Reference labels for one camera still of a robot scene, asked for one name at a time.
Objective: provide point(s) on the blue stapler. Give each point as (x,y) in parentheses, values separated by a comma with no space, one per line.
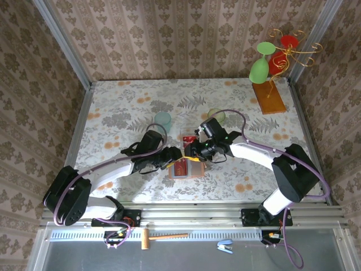
(225,244)

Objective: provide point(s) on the grey metal shelf sheet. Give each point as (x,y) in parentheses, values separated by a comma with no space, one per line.
(183,259)

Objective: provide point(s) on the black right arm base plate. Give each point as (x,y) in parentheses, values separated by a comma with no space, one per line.
(248,218)

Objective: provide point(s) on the red wine glass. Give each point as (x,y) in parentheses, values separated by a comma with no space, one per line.
(275,66)

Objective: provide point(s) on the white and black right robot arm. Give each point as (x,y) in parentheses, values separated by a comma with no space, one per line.
(253,156)

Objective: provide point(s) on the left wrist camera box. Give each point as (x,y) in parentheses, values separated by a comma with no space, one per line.
(150,141)

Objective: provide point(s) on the wooden mallet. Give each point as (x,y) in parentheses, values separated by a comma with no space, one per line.
(145,240)

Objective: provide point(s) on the aluminium upright post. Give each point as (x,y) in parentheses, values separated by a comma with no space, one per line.
(326,17)
(63,42)

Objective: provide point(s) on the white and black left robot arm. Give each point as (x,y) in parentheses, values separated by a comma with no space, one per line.
(112,172)

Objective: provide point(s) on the teal plastic cup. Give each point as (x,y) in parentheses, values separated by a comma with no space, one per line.
(162,120)

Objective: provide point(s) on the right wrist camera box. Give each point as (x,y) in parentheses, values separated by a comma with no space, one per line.
(211,130)

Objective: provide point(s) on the green wine glass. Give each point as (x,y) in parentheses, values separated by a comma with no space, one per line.
(259,72)

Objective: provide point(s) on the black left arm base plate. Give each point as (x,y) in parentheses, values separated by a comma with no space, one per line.
(135,217)

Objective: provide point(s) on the red credit card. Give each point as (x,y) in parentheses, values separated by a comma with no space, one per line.
(188,142)
(180,170)

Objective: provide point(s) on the slotted metal strip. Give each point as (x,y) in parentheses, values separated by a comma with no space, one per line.
(208,235)

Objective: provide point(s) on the tan leather card holder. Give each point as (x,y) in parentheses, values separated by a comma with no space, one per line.
(196,170)

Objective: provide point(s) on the clear acrylic box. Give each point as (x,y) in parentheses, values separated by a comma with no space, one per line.
(186,132)

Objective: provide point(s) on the aluminium table side rail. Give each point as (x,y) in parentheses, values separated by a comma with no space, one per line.
(75,141)
(301,113)

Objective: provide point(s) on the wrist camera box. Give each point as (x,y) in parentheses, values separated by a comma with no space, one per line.
(150,141)
(211,130)

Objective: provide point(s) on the aluminium frame cross rail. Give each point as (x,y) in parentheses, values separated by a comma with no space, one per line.
(191,214)

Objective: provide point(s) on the green plastic cup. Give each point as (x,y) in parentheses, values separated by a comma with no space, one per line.
(222,120)

